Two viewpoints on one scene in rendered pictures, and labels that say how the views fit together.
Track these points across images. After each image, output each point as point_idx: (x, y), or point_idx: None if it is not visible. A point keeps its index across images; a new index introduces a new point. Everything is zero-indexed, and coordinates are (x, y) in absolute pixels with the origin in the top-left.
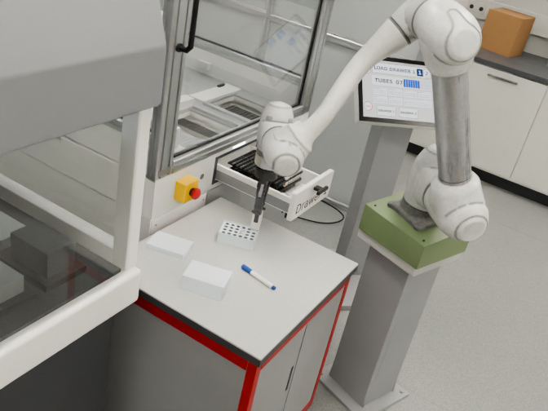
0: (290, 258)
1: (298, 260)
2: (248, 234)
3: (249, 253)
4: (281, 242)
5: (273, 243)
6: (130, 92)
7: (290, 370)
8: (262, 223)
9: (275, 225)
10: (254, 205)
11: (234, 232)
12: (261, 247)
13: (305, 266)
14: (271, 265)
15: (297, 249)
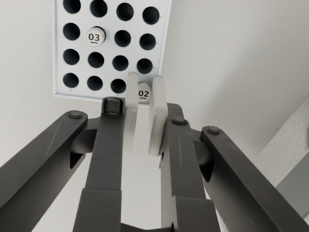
0: (77, 190)
1: (73, 208)
2: (102, 65)
3: (44, 70)
4: (153, 165)
5: (140, 143)
6: None
7: None
8: (261, 101)
9: (253, 143)
10: (28, 147)
11: (105, 1)
12: (99, 108)
13: (54, 224)
14: (8, 142)
15: (128, 205)
